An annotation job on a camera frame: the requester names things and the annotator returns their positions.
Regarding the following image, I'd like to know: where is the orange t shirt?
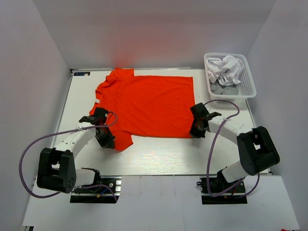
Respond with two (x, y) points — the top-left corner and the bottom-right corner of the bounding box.
(90, 68), (195, 151)

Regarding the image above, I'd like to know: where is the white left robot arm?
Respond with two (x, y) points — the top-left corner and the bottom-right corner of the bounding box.
(37, 107), (116, 193)

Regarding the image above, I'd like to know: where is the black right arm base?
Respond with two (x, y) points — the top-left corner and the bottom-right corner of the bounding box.
(196, 177), (248, 205)

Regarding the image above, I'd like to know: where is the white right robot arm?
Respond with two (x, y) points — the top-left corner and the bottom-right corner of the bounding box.
(190, 103), (280, 192)

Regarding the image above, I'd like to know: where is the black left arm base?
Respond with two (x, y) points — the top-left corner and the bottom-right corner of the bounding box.
(70, 168), (122, 204)

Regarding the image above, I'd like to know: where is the grey t shirt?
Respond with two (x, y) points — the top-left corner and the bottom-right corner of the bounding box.
(210, 81), (239, 95)

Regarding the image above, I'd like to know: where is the dark label sticker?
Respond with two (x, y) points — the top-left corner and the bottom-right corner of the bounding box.
(73, 72), (90, 76)

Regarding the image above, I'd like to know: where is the white plastic laundry basket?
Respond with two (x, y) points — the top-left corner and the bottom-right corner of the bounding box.
(204, 52), (257, 102)

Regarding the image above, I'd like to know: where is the white t shirt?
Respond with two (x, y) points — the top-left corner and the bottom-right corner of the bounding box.
(206, 55), (244, 87)

